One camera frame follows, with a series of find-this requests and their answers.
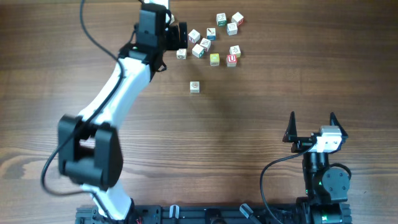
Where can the blue pattern wooden block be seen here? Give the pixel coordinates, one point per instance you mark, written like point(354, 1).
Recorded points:
point(172, 19)

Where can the red U wooden block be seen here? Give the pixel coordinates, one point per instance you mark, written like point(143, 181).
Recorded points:
point(231, 60)

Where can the green Z wooden block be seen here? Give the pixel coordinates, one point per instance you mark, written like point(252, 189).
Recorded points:
point(221, 19)

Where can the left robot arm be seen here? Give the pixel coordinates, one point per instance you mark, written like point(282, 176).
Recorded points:
point(89, 152)

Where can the teal sided wooden block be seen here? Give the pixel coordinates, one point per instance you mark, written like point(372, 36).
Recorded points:
point(198, 51)

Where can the blue sided picture block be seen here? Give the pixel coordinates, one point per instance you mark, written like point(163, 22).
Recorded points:
point(232, 28)

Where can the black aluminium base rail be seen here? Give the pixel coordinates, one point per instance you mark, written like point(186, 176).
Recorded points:
point(278, 213)

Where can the blue brush picture block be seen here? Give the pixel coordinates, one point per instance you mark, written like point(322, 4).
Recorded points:
point(211, 33)

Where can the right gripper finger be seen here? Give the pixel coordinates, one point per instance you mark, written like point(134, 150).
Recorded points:
point(335, 122)
point(291, 131)

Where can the red picture wooden block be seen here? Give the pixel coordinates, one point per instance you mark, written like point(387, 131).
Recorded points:
point(194, 87)

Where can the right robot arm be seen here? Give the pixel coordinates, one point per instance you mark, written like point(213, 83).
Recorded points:
point(326, 184)

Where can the yellow wooden block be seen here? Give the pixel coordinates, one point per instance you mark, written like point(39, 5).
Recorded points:
point(214, 59)

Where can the red pattern tilted block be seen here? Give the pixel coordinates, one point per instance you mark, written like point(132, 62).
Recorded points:
point(206, 44)

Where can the black picture wooden block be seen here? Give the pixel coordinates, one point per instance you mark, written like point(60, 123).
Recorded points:
point(181, 54)

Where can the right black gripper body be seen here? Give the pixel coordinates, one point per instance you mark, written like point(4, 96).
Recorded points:
point(301, 144)

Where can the yellow sided picture block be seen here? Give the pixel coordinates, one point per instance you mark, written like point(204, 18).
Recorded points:
point(235, 50)

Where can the red sided corner block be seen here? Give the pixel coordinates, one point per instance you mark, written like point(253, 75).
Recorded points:
point(237, 18)

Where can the white red-sided block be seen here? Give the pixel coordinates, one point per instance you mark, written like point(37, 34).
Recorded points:
point(194, 36)

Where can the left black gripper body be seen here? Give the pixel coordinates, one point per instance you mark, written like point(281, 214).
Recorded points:
point(171, 40)

